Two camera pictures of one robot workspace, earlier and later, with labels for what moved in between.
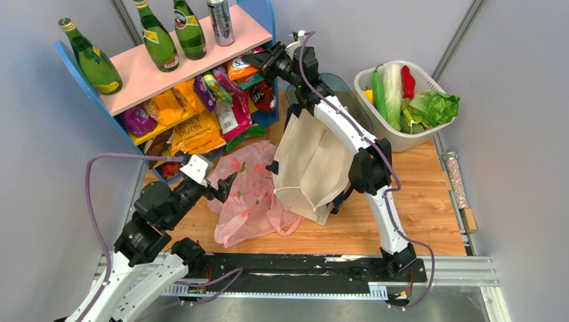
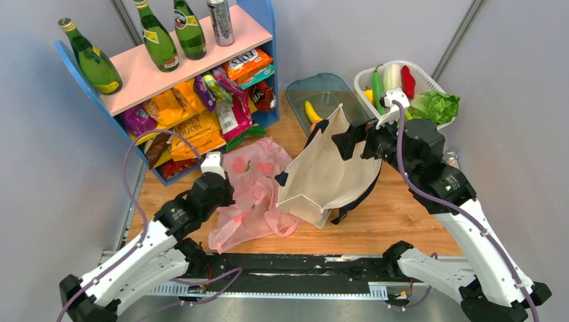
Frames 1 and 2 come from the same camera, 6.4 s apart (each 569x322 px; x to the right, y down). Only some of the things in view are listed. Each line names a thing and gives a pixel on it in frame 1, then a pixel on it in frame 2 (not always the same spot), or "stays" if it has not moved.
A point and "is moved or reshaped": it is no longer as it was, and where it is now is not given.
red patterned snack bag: (170, 170) stays
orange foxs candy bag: (239, 68) stays
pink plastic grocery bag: (249, 206) is moved or reshaped
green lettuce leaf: (432, 109) stays
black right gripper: (266, 59) -> (345, 141)
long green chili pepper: (378, 92) stays
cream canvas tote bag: (314, 166) is moved or reshaped
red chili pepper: (408, 82) stays
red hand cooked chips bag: (235, 116) stays
